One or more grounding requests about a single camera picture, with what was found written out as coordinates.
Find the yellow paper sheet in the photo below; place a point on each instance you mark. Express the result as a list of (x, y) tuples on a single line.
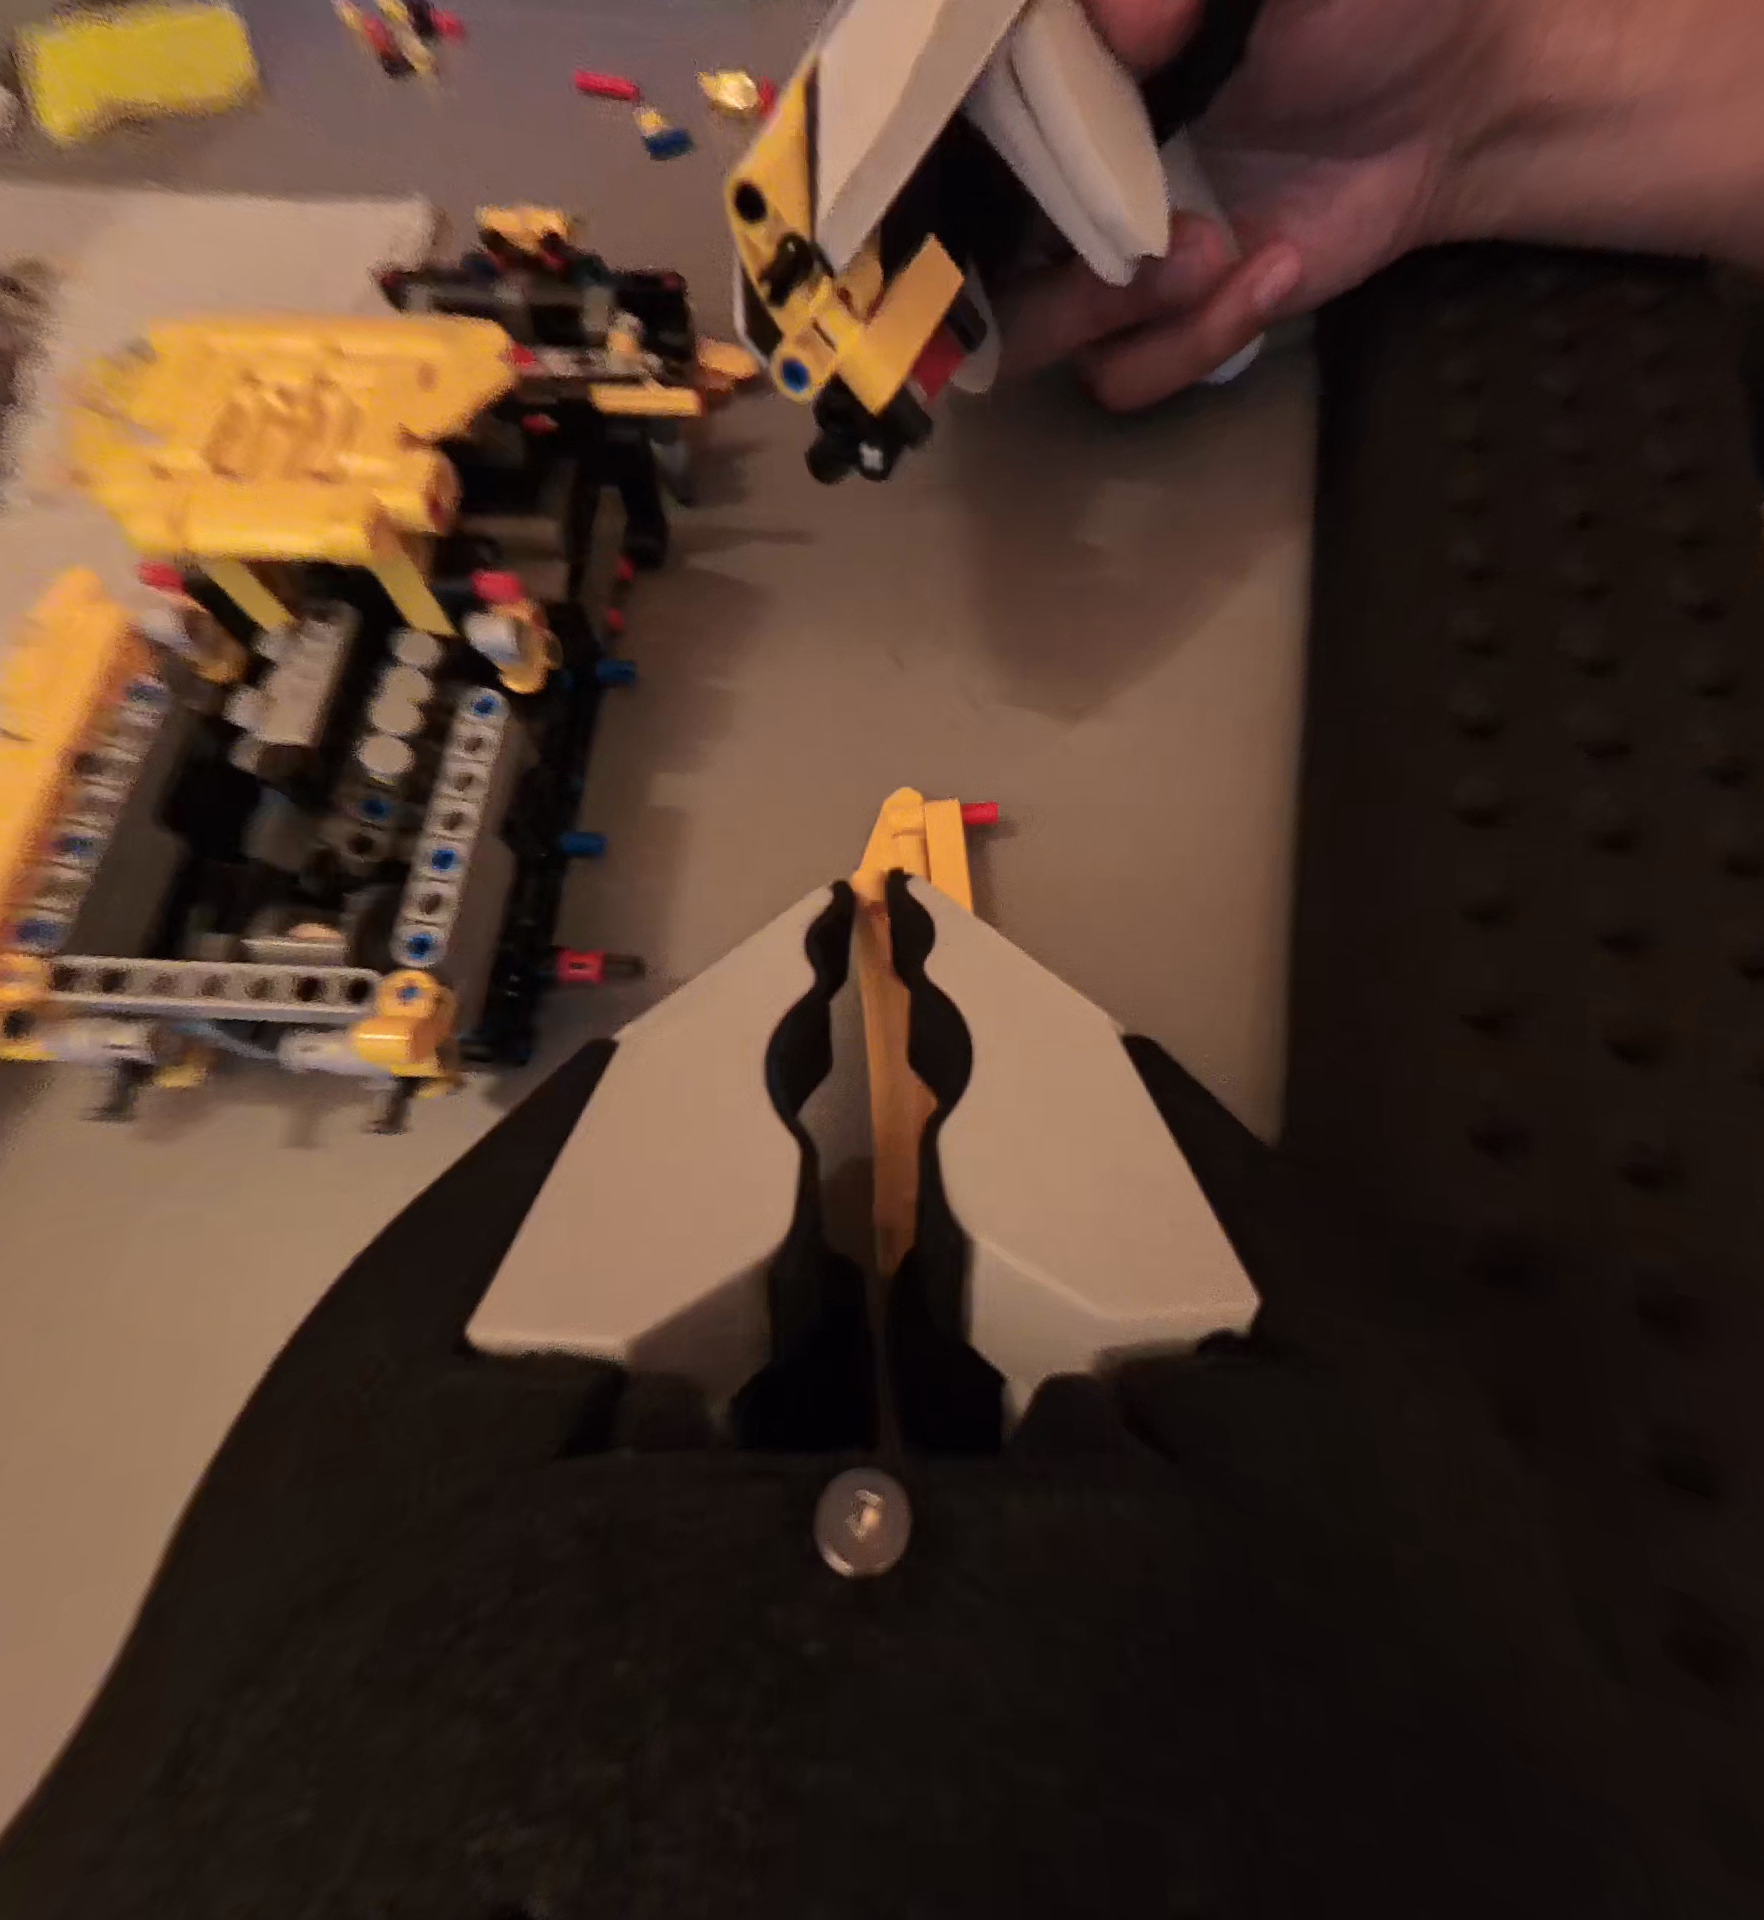
[(135, 64)]

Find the small yellow black assembly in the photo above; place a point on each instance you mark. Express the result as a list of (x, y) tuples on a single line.
[(853, 323)]

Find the scatter of small bricks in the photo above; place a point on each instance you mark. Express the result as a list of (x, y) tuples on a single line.
[(607, 80)]

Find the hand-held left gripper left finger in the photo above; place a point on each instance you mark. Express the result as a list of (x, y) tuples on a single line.
[(641, 1200)]

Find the grey desk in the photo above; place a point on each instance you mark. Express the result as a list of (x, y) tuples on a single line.
[(1046, 600)]

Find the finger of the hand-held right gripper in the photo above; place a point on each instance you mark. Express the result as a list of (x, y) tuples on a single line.
[(898, 103), (977, 353)]

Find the yellow beam assembly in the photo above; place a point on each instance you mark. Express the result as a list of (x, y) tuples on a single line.
[(911, 844)]

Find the open instruction booklet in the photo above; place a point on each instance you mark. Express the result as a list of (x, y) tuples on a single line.
[(219, 254)]

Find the person's right hand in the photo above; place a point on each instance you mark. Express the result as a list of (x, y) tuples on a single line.
[(1423, 118)]

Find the yellow toy car model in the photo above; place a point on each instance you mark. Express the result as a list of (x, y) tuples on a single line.
[(268, 432)]

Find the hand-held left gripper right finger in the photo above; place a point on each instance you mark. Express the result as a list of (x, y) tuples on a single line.
[(1093, 1200)]

